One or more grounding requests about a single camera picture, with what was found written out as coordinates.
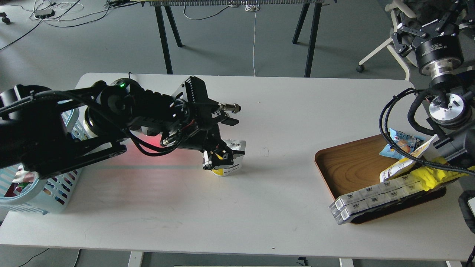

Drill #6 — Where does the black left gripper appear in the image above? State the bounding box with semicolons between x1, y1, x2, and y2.
174;123;234;170

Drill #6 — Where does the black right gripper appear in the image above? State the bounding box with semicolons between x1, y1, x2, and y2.
392;0;468;76

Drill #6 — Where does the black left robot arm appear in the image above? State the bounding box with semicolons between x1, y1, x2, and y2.
0;76;245;179

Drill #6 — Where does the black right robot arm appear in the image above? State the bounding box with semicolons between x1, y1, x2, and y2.
379;0;474;193

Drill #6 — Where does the blue snack bag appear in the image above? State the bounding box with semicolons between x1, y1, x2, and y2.
379;128;425;159

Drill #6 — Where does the white boxed snack row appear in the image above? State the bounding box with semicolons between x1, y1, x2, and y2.
329;174;425;225

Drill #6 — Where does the yellow cartoon snack pack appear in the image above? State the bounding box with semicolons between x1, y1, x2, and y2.
409;166;467;191

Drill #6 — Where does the red white snack bag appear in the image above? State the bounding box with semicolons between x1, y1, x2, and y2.
1;164;39;197

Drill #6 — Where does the light blue plastic basket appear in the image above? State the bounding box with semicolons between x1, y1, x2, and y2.
0;109;83;215

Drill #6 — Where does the white office chair base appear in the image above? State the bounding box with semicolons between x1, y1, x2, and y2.
356;0;416;81

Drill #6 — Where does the black barcode scanner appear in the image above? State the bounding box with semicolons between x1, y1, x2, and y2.
110;72;141;88

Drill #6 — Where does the brown wooden tray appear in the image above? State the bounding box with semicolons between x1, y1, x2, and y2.
314;135;446;224

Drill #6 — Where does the black power adapter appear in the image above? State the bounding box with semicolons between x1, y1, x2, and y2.
33;9;55;19

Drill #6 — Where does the black metal table frame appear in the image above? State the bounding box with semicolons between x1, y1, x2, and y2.
139;3;322;78

